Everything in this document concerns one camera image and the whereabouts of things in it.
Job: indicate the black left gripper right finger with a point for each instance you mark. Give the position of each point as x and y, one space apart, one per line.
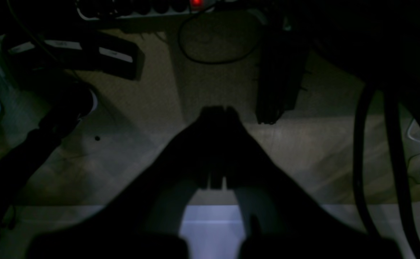
282 220

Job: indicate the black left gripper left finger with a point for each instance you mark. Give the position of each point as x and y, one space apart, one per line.
143 221

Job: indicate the black box with white labels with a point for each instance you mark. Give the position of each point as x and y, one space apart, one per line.
77 50

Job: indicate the white power strip red switch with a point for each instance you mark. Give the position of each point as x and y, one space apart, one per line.
128 9

